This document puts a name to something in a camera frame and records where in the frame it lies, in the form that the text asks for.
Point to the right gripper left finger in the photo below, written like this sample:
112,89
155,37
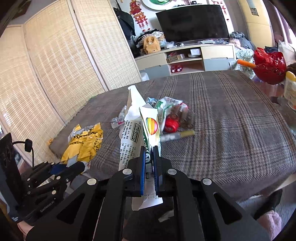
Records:
112,194

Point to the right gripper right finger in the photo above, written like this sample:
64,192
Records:
170,182

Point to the white gold marker pen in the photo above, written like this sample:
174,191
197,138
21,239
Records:
177,135

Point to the white paper milk carton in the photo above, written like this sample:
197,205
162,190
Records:
132,139

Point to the red cylindrical snack wrapper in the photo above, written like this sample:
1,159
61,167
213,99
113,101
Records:
171,125

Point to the white green plastic bag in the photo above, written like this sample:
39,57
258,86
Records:
164,107

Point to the yellow crumpled plastic bag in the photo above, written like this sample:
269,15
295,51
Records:
83,144

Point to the silver foil wrapper pile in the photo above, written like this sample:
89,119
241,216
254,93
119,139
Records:
119,120

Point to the brown chocolate rolls pack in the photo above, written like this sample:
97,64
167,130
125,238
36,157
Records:
182,116

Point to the brown plaid table cloth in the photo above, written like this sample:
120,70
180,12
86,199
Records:
241,140

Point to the pink fluffy slipper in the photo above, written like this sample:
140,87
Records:
272,222

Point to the beige grey TV cabinet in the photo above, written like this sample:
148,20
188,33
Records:
193,58

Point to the yellow plush toy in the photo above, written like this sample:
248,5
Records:
151,45

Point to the red plastic basket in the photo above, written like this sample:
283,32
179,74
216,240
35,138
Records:
270,67

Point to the black flat television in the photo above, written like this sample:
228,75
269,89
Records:
194,22

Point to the orange handle stick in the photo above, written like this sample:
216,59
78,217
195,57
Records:
246,64

